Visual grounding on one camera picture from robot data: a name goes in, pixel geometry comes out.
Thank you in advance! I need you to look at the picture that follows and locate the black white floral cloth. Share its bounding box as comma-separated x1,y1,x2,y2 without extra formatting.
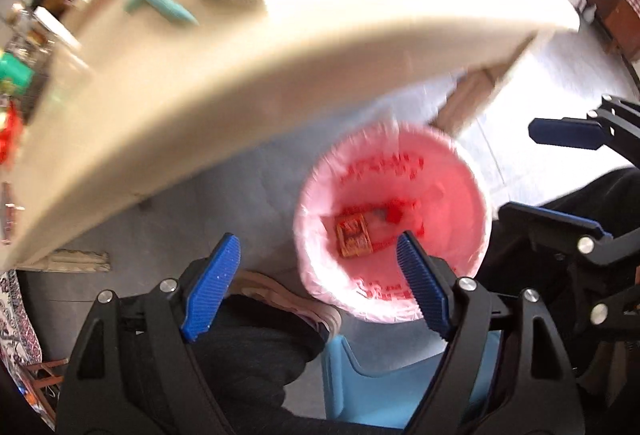
0,265,57,416

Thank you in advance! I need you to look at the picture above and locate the person's left leg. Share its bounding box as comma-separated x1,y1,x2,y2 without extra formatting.
192,294,326,435

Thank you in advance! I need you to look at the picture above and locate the red plastic tray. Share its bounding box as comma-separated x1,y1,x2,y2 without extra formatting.
0,102,23,163

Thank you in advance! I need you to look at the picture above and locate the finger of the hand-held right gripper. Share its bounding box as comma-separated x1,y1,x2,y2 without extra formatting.
499,201,640,336
528,94,640,166

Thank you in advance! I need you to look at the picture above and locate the orange crumpled wrapper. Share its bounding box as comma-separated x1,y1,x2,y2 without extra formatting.
334,214,376,258

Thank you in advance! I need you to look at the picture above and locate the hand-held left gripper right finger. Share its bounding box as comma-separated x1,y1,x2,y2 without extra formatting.
397,231,586,435

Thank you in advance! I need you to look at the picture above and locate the clear glass jar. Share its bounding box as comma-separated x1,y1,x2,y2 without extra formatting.
7,2,56,61

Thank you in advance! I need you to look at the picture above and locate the light blue plastic stool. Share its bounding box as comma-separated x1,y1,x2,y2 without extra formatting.
320,334,503,431

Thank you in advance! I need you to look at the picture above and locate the pink lined trash bin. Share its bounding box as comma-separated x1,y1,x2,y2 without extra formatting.
292,120,493,325

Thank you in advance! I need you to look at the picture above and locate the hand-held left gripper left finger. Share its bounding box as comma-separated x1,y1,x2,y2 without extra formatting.
57,232,241,435

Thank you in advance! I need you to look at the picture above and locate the grey ridged object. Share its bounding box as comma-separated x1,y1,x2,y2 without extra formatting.
45,249,111,274

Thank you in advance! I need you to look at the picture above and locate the green drinking bottle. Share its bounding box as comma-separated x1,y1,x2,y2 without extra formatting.
0,51,35,97

